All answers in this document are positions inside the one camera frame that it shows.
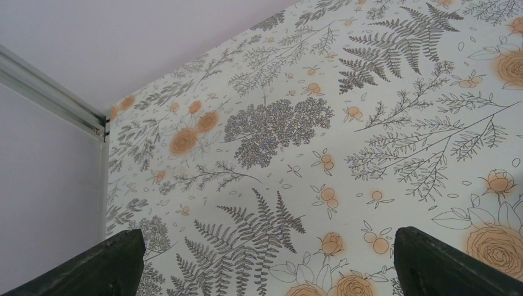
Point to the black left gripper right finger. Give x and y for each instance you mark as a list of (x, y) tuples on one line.
[(428, 266)]

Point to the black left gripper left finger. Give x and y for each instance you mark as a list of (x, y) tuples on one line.
[(112, 267)]

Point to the floral table mat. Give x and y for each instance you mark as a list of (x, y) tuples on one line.
[(283, 161)]

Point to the left aluminium frame post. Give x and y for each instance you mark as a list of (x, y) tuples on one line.
[(30, 82)]

